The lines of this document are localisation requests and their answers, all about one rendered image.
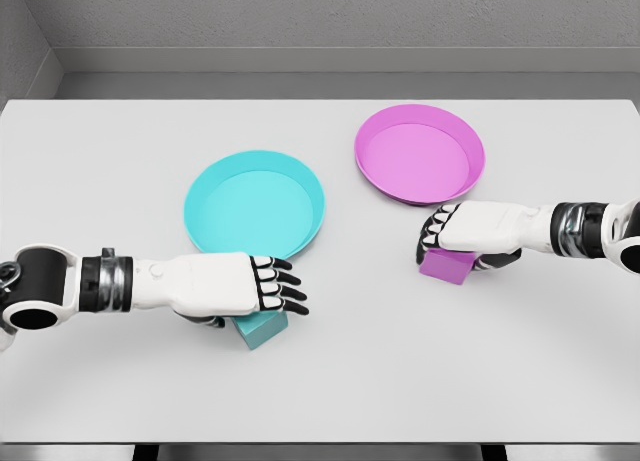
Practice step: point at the cyan round plate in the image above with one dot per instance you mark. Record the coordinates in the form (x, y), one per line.
(255, 203)

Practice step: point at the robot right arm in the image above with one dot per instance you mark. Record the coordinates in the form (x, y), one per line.
(585, 228)

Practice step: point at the pink block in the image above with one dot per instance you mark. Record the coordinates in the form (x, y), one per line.
(447, 267)

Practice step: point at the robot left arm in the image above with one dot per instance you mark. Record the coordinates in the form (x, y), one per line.
(100, 286)

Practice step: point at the pink round plate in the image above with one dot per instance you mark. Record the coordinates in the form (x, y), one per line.
(417, 153)

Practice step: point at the cyan block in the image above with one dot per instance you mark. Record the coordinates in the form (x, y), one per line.
(260, 328)

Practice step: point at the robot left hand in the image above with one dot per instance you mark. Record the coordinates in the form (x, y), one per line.
(220, 281)

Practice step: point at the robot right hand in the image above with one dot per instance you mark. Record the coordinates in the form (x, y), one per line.
(475, 226)

